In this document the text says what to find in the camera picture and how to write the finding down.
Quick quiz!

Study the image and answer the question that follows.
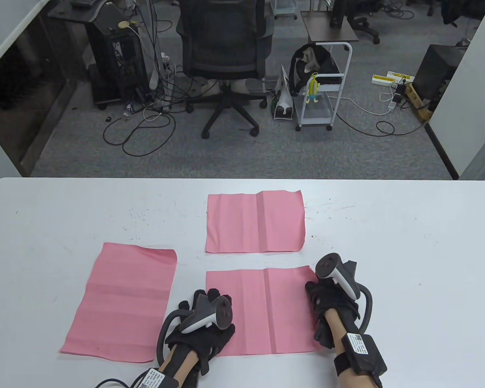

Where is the person's left hand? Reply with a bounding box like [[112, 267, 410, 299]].
[[165, 288, 236, 374]]

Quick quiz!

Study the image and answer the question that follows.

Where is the person's right hand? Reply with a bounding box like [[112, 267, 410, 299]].
[[305, 279, 360, 351]]

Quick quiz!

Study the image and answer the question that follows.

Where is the pink cloth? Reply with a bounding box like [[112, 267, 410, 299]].
[[60, 242, 177, 363], [205, 266, 322, 357]]

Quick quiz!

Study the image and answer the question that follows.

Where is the person's left forearm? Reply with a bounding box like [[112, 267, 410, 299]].
[[158, 348, 199, 388]]

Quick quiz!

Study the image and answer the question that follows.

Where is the person's right forearm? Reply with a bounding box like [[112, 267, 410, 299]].
[[325, 309, 382, 388]]

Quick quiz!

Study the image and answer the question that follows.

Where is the grey black handheld controller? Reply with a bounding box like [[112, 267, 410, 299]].
[[315, 253, 373, 328], [157, 294, 232, 366]]

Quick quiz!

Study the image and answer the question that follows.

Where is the white rolling cart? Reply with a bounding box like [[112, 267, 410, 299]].
[[295, 42, 353, 132]]

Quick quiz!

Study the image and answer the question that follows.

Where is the black white shopping bag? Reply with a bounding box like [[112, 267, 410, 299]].
[[272, 65, 295, 121]]

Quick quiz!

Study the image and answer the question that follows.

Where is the yellow toy figure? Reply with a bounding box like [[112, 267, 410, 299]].
[[306, 72, 321, 105]]

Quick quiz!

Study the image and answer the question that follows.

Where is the cardboard box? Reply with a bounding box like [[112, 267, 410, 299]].
[[404, 83, 434, 124]]

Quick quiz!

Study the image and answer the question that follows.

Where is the white yellow power strip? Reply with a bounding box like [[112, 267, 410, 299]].
[[372, 72, 415, 86]]

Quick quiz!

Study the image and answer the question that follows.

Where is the black cabinet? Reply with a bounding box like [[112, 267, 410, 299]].
[[412, 44, 469, 112]]

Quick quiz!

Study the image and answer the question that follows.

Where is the brown side table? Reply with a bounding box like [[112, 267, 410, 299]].
[[300, 10, 359, 43]]

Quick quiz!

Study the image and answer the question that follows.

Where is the black mesh office chair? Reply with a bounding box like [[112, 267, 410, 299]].
[[176, 0, 274, 140]]

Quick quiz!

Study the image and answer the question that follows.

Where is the black rolling computer stand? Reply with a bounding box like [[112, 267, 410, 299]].
[[48, 0, 154, 110]]

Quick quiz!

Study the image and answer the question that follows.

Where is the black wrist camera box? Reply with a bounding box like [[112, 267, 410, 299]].
[[333, 332, 388, 380], [135, 367, 166, 388]]

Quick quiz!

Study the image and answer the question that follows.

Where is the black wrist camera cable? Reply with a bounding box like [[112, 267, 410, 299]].
[[96, 376, 146, 388]]

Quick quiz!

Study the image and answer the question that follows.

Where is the black floor cable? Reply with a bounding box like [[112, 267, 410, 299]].
[[335, 111, 427, 137], [103, 108, 177, 157]]

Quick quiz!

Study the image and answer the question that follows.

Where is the white floor cable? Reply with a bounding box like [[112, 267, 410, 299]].
[[339, 91, 397, 116]]

